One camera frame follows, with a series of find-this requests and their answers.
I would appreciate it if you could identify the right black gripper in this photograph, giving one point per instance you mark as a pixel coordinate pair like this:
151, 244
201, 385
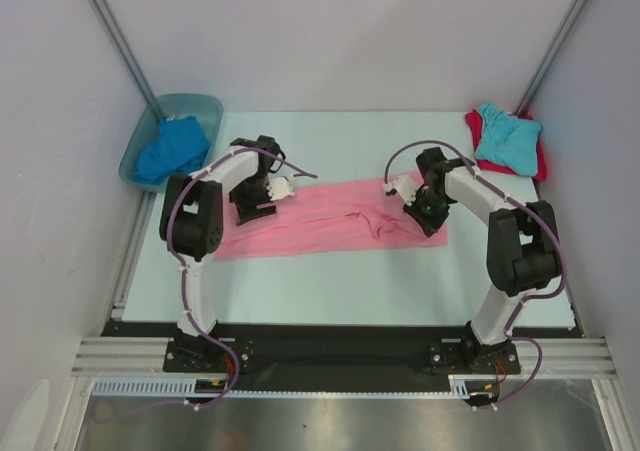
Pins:
429, 221

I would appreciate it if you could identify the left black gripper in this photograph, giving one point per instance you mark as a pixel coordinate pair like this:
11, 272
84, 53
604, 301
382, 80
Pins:
247, 209

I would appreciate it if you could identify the pink t shirt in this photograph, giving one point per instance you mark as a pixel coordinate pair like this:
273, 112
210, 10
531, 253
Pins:
348, 216

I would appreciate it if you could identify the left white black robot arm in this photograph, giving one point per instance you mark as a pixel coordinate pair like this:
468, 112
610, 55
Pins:
200, 209

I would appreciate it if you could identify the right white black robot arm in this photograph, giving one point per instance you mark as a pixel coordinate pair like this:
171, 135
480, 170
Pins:
523, 249

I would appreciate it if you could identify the blue crumpled t shirt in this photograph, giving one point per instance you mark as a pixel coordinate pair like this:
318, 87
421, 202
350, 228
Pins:
180, 147

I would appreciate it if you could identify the red folded t shirt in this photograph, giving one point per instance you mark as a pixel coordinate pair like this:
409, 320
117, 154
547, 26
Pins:
474, 123

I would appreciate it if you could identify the teal folded t shirt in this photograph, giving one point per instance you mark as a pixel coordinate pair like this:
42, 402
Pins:
508, 140

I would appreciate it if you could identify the teal plastic bin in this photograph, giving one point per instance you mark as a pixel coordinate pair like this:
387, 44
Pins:
207, 109

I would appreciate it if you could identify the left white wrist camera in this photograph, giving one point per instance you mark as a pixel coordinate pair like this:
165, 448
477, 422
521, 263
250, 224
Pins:
280, 188

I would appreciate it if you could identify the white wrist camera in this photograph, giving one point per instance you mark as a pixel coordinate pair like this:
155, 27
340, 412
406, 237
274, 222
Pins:
280, 188
404, 186

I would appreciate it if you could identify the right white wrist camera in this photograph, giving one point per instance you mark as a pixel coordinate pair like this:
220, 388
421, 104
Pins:
404, 186

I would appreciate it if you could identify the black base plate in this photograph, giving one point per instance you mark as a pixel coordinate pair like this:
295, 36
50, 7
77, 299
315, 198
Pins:
335, 359

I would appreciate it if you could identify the right slotted cable duct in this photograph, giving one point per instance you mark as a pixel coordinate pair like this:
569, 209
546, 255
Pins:
476, 386

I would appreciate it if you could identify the slotted cable duct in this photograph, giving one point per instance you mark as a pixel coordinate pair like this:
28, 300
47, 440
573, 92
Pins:
476, 386
159, 387

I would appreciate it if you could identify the front aluminium rail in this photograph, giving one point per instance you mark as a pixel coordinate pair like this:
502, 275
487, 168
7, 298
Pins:
145, 357

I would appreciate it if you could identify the left slotted cable duct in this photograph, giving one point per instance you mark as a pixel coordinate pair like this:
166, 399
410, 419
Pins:
159, 387

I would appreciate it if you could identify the left aluminium corner post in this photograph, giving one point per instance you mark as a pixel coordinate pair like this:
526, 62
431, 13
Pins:
116, 35

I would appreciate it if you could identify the aluminium corner post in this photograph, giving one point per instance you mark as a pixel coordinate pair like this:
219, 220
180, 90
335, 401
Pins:
560, 39
116, 35

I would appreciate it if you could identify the right aluminium corner post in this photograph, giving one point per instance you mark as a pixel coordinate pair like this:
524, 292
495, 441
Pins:
560, 39

